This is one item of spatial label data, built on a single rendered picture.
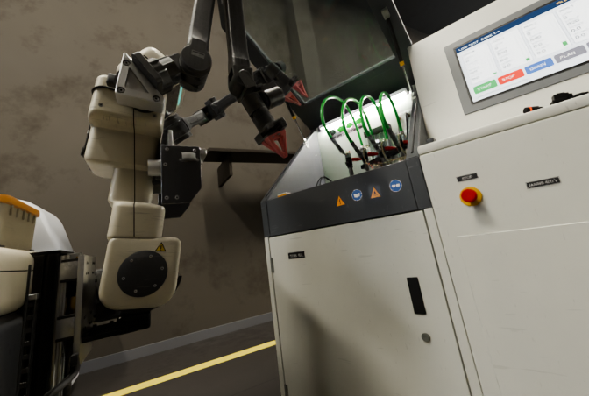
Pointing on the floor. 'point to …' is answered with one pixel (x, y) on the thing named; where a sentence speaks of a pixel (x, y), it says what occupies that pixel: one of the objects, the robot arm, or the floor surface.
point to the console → (514, 215)
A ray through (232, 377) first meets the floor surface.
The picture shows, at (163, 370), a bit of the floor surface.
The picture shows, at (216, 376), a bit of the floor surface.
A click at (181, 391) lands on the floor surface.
